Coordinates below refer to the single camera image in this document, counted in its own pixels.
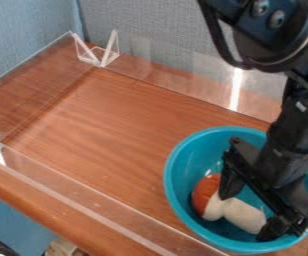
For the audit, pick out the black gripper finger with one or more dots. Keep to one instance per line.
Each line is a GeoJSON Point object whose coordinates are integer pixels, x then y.
{"type": "Point", "coordinates": [277, 227]}
{"type": "Point", "coordinates": [231, 183]}

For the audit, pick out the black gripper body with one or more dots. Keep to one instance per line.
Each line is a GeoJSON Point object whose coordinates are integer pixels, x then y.
{"type": "Point", "coordinates": [273, 170]}

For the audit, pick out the plush mushroom brown cap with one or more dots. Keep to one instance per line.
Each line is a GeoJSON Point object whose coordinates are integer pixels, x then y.
{"type": "Point", "coordinates": [211, 208]}

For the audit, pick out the blue plastic bowl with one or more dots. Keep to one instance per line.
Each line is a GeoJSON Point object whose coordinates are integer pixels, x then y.
{"type": "Point", "coordinates": [196, 158]}

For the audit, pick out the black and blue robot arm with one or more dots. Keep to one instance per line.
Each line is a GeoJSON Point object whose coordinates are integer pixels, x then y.
{"type": "Point", "coordinates": [261, 34]}

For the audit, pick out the clear acrylic back barrier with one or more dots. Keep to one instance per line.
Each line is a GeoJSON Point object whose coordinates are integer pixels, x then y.
{"type": "Point", "coordinates": [247, 92]}

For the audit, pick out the clear acrylic barrier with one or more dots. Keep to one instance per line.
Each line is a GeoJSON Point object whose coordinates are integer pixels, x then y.
{"type": "Point", "coordinates": [32, 86]}
{"type": "Point", "coordinates": [102, 209]}
{"type": "Point", "coordinates": [247, 92]}

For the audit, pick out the clear acrylic front barrier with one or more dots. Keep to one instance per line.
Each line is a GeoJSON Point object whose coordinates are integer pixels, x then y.
{"type": "Point", "coordinates": [102, 209]}

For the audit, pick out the clear acrylic left barrier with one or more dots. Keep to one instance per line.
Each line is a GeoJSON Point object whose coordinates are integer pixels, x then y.
{"type": "Point", "coordinates": [32, 86]}

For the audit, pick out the clear acrylic corner bracket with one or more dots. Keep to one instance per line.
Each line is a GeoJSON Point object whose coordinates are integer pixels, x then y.
{"type": "Point", "coordinates": [98, 56]}

